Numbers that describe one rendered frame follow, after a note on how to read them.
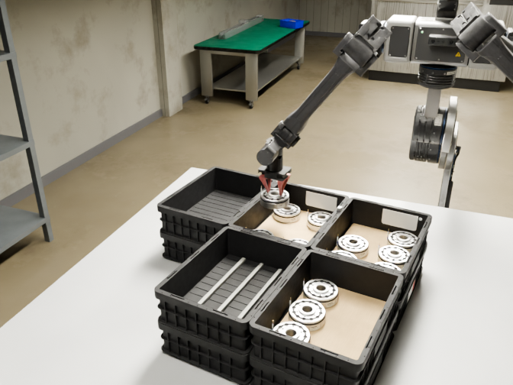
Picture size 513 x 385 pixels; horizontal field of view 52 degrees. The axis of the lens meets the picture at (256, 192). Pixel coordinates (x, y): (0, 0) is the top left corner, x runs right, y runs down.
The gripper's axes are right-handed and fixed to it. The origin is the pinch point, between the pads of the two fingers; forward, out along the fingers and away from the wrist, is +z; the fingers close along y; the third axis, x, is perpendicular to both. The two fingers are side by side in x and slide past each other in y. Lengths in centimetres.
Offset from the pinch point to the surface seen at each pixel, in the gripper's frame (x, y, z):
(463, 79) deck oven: 548, -11, 98
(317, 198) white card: 17.9, 9.3, 9.3
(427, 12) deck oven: 539, -64, 19
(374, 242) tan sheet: 8.4, 35.0, 16.0
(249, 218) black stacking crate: -7.2, -6.7, 9.1
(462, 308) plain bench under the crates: 3, 67, 29
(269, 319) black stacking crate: -50, 24, 10
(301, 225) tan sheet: 6.8, 7.8, 15.7
